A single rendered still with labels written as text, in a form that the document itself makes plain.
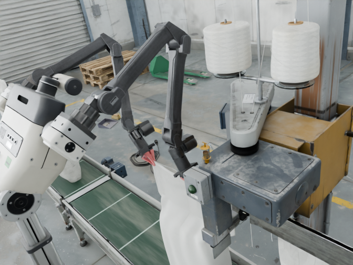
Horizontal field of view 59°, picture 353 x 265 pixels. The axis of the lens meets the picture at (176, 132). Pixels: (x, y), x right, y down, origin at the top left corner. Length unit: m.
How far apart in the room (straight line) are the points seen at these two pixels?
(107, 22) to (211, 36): 8.33
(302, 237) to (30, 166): 0.94
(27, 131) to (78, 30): 7.76
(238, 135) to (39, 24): 7.81
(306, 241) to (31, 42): 7.91
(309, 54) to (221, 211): 0.55
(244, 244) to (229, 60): 1.70
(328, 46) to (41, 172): 1.08
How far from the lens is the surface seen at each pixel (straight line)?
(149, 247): 2.08
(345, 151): 1.38
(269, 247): 2.51
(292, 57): 0.97
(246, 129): 0.98
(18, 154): 1.21
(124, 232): 2.23
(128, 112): 1.56
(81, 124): 1.04
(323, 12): 1.15
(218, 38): 1.09
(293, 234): 1.12
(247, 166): 0.94
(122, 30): 9.60
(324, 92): 1.21
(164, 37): 1.19
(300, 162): 0.97
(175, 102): 1.24
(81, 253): 2.79
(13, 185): 1.28
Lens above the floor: 1.88
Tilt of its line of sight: 27 degrees down
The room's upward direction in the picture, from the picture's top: 10 degrees counter-clockwise
